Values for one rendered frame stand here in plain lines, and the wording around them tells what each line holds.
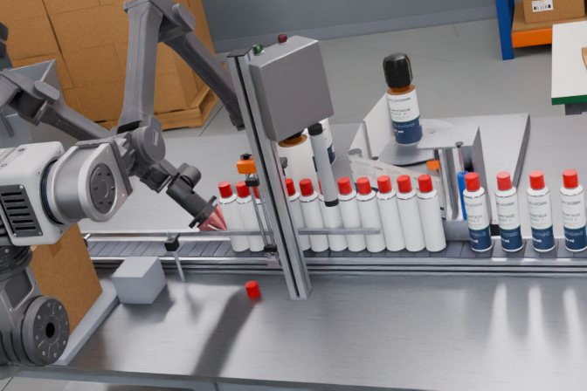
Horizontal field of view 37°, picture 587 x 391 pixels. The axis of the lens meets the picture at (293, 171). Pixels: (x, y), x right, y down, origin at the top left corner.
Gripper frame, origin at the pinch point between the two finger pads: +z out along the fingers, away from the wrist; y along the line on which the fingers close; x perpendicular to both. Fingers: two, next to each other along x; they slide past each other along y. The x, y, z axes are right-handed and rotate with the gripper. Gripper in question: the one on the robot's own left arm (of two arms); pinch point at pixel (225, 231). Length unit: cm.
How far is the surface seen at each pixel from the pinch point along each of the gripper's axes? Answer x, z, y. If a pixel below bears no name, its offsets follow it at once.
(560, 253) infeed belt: -67, 59, -3
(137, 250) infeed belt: 27.0, -14.1, -0.8
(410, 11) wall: 96, 39, 427
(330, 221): -28.3, 16.4, -2.4
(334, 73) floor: 134, 24, 350
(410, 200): -49, 26, -2
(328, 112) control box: -54, -5, -5
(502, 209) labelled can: -65, 41, -3
